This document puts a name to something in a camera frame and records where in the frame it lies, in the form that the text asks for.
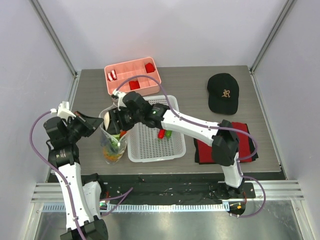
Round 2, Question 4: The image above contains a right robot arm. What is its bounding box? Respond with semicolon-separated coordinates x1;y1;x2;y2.
103;91;245;198

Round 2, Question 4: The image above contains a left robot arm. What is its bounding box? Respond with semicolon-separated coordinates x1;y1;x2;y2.
43;110;109;240

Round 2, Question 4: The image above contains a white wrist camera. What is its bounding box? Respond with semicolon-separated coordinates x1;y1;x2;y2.
111;89;127;109
50;101;76;121

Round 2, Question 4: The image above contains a red folded shirt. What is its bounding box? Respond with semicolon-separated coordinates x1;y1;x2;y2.
196;121;253;164

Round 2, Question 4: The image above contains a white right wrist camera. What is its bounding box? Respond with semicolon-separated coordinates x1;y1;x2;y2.
111;89;127;109

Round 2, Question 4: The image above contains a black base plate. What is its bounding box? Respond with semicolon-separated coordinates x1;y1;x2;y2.
101;173;256;206

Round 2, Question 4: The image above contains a white plastic basket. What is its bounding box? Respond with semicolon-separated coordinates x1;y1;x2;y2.
126;94;187;163

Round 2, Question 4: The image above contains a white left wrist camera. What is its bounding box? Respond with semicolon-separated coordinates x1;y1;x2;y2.
50;101;76;121

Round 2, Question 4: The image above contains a black baseball cap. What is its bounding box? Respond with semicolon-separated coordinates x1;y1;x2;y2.
207;73;240;116

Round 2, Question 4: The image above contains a white slotted cable duct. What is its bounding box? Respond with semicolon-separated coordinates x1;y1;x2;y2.
42;202;230;213

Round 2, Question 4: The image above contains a pink divided organizer box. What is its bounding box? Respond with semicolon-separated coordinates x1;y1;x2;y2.
104;57;162;96

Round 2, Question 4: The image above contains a red white striped sock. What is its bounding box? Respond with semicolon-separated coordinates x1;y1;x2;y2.
107;70;118;82

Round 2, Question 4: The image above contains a green fake cucumber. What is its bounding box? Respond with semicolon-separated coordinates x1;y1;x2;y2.
165;130;172;139

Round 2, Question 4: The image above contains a red rolled sock back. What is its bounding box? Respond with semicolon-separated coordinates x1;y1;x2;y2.
145;62;156;74

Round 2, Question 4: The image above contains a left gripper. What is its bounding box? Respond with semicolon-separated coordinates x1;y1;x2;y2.
66;111;104;142

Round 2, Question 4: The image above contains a black folded cloth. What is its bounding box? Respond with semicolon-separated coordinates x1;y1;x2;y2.
192;121;259;166

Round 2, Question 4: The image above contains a red rolled sock front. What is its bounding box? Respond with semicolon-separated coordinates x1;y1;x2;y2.
128;80;140;91

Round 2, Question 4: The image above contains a polka dot zip bag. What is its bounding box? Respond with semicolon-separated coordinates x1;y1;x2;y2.
99;105;129;164

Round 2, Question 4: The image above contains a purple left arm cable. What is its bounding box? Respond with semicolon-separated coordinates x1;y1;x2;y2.
29;111;133;240

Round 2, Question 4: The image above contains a red fake chili pepper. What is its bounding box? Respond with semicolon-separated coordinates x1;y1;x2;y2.
157;129;166;141

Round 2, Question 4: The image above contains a red rolled sock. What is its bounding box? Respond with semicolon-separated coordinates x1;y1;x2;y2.
145;62;156;74
128;80;140;91

